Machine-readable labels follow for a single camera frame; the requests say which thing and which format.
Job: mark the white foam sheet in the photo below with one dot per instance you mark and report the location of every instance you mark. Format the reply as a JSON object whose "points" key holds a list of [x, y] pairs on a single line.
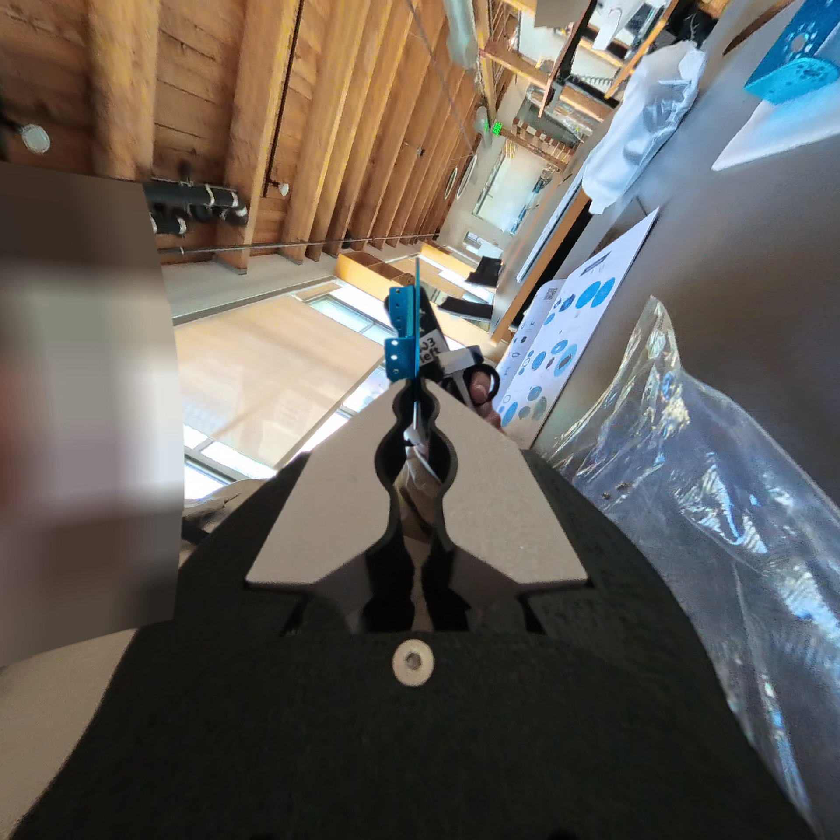
{"points": [[787, 131]]}

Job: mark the silver ventilation duct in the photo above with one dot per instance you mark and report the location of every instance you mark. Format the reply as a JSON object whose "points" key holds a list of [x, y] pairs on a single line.
{"points": [[463, 33]]}

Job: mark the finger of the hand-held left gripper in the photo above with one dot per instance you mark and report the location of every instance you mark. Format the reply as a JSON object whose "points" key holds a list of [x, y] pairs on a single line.
{"points": [[413, 436]]}

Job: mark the round ceiling lamp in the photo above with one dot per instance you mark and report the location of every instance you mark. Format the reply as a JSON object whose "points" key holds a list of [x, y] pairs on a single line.
{"points": [[34, 139]]}

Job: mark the white plastic parts bag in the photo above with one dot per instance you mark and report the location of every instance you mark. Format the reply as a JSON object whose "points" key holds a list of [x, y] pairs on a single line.
{"points": [[630, 164]]}

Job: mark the black insulated pipes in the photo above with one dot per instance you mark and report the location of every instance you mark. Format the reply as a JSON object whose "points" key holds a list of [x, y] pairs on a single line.
{"points": [[197, 203]]}

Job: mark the green exit sign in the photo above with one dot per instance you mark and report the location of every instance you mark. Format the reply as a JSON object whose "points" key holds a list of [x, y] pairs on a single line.
{"points": [[493, 128]]}

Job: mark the large window with beige blind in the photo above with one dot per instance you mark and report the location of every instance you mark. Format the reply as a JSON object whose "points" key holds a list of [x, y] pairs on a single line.
{"points": [[262, 380]]}

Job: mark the large clear plastic bag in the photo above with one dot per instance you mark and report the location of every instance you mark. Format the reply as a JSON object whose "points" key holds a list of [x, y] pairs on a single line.
{"points": [[689, 492]]}

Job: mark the person's left hand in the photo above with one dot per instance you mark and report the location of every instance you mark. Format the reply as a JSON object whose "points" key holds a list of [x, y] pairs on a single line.
{"points": [[484, 392]]}

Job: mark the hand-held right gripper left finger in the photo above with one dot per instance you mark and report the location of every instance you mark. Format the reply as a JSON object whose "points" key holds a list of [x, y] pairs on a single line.
{"points": [[315, 518]]}

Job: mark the blue metal part round holes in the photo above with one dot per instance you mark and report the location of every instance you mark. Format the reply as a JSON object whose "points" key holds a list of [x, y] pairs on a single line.
{"points": [[800, 59]]}

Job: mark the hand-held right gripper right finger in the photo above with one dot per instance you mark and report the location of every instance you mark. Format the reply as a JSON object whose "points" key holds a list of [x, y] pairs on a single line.
{"points": [[512, 518]]}

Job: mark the white instruction sheet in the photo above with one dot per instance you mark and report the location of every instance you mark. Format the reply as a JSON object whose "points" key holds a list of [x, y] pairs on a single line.
{"points": [[590, 295]]}

